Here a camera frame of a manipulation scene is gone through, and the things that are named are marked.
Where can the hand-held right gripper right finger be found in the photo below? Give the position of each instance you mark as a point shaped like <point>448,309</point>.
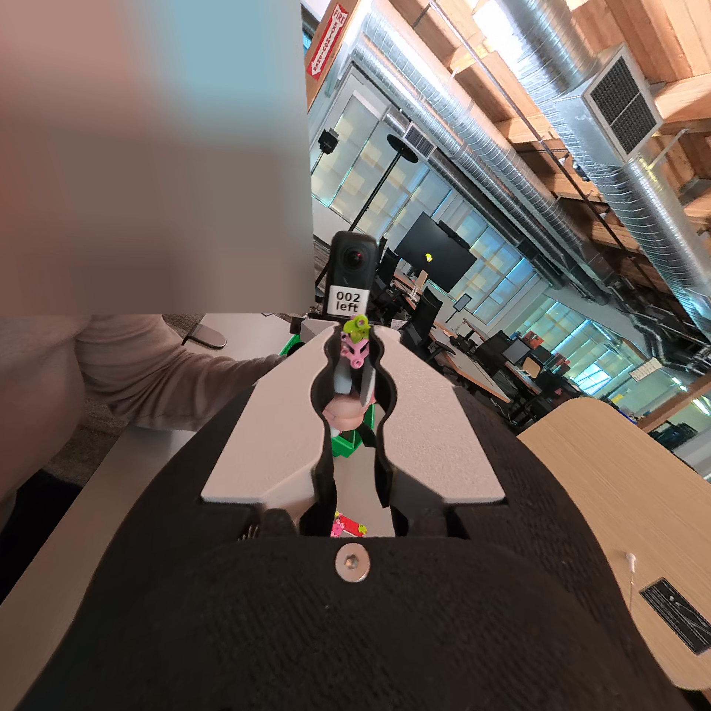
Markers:
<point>439,439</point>

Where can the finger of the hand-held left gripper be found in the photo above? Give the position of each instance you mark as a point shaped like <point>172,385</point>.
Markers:
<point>341,377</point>
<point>366,389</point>

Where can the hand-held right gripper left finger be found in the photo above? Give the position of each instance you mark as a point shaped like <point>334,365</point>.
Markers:
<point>266,439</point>

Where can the pink lego stem piece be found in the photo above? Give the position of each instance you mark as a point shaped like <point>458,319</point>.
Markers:
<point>355,350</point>

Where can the lime lego leaf piece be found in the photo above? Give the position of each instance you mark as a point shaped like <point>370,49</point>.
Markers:
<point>355,326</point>

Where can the person's left forearm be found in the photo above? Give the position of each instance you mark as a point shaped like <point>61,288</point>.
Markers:
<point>166,372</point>

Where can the red pink lego heart build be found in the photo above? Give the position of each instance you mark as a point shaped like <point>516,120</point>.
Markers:
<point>347,525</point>

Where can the person's left hand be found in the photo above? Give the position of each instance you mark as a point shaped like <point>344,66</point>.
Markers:
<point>344,414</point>

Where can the green plastic bin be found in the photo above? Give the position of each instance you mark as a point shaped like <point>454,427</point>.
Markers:
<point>349,447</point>

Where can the black office chair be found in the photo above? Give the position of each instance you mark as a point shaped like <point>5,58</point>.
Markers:
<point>423,319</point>

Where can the grey metal stand base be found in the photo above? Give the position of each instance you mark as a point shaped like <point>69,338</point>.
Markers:
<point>208,337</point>

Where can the black floor lamp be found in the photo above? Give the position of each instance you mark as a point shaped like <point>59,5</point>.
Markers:
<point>403,147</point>

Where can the small metal vent grille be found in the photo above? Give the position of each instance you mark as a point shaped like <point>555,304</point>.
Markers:
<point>419,141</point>

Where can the white hanging sign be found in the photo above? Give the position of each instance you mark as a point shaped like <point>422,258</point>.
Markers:
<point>644,369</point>

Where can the large black wall screen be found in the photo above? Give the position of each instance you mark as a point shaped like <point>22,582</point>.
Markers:
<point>433,250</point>

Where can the black mounted camera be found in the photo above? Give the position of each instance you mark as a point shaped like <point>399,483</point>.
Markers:
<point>328,141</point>

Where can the silver ventilation duct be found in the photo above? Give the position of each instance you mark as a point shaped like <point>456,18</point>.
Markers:
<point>472,139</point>
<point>655,211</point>

